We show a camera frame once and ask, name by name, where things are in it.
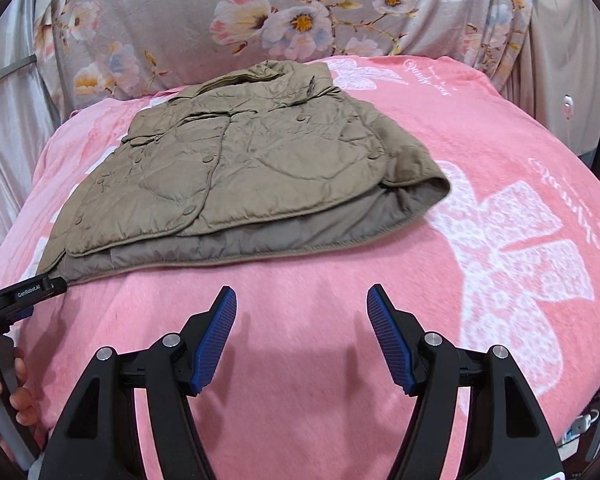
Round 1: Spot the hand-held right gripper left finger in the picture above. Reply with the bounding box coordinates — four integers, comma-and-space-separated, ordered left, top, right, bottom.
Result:
39, 286, 238, 480

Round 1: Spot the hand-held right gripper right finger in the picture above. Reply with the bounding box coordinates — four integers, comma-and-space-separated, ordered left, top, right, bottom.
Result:
366, 284, 564, 480

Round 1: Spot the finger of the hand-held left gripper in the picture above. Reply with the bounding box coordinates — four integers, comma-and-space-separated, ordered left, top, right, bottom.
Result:
41, 276, 70, 302

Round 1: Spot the olive quilted jacket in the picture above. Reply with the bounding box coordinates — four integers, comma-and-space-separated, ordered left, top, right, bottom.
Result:
36, 59, 452, 288

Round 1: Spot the person's left hand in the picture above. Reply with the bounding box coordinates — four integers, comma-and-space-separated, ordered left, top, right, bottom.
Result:
0, 345, 32, 413

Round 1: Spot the pink printed blanket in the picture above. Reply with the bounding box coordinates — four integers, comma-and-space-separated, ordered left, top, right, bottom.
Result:
0, 54, 600, 480

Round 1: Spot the white satin curtain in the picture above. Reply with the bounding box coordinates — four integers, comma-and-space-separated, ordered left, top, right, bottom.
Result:
0, 0, 76, 261

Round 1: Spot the white charger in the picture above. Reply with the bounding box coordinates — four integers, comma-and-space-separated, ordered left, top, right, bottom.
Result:
562, 407, 597, 443

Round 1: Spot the grey floral blanket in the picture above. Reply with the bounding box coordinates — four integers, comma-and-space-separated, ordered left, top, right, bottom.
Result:
35, 0, 533, 111

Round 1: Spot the beige curtain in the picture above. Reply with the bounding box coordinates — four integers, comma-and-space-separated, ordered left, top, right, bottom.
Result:
530, 0, 600, 161

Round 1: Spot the curved metal rail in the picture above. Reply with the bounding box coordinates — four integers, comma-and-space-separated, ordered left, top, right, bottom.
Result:
0, 56, 37, 92

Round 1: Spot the white cable with switch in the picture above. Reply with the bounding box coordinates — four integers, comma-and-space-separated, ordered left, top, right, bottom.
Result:
555, 10, 577, 117

